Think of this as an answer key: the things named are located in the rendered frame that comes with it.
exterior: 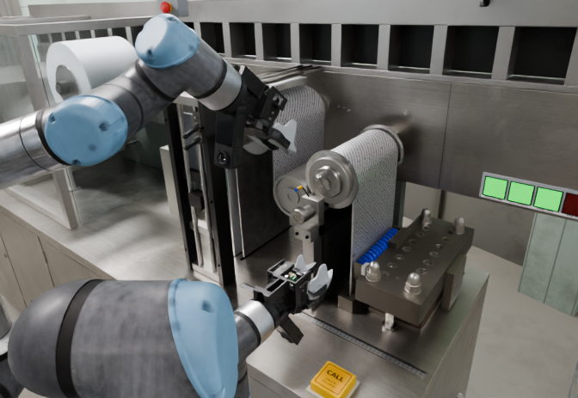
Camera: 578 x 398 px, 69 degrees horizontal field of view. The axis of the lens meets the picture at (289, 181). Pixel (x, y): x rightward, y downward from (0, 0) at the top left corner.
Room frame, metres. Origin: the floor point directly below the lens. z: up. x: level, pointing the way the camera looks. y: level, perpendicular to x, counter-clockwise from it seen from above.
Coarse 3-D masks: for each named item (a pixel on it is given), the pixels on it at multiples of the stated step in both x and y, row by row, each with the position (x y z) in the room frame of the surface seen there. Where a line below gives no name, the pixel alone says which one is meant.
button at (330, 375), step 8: (328, 368) 0.66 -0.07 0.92; (336, 368) 0.66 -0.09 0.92; (320, 376) 0.64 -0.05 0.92; (328, 376) 0.64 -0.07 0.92; (336, 376) 0.64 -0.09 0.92; (344, 376) 0.64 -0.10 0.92; (352, 376) 0.64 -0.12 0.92; (312, 384) 0.62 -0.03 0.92; (320, 384) 0.62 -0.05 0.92; (328, 384) 0.62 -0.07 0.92; (336, 384) 0.62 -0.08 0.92; (344, 384) 0.62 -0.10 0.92; (352, 384) 0.62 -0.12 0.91; (320, 392) 0.61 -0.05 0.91; (328, 392) 0.60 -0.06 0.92; (336, 392) 0.60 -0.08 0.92; (344, 392) 0.60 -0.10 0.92
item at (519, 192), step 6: (516, 186) 0.95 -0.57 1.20; (522, 186) 0.94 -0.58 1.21; (528, 186) 0.93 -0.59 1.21; (510, 192) 0.96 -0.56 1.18; (516, 192) 0.95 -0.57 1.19; (522, 192) 0.94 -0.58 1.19; (528, 192) 0.93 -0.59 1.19; (510, 198) 0.95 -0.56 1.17; (516, 198) 0.95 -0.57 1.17; (522, 198) 0.94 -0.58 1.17; (528, 198) 0.93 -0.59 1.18; (528, 204) 0.93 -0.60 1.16
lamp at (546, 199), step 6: (540, 192) 0.92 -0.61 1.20; (546, 192) 0.91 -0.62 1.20; (552, 192) 0.90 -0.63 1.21; (558, 192) 0.89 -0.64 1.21; (540, 198) 0.91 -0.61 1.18; (546, 198) 0.91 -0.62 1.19; (552, 198) 0.90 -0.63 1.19; (558, 198) 0.89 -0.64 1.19; (540, 204) 0.91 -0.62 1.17; (546, 204) 0.90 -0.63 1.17; (552, 204) 0.90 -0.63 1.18; (558, 204) 0.89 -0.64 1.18
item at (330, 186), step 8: (320, 168) 0.91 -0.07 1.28; (328, 168) 0.90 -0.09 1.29; (328, 176) 0.90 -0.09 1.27; (336, 176) 0.88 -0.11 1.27; (320, 184) 0.91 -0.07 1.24; (328, 184) 0.90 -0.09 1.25; (336, 184) 0.88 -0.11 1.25; (320, 192) 0.91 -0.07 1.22; (328, 192) 0.90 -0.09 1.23; (336, 192) 0.88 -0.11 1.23
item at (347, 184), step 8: (320, 160) 0.92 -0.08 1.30; (328, 160) 0.91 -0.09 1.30; (336, 160) 0.90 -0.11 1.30; (312, 168) 0.94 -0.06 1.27; (336, 168) 0.89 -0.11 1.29; (344, 168) 0.89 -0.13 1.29; (312, 176) 0.94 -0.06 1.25; (344, 176) 0.88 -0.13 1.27; (312, 184) 0.94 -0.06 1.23; (344, 184) 0.88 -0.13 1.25; (344, 192) 0.88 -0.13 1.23; (328, 200) 0.91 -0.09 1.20; (336, 200) 0.89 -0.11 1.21
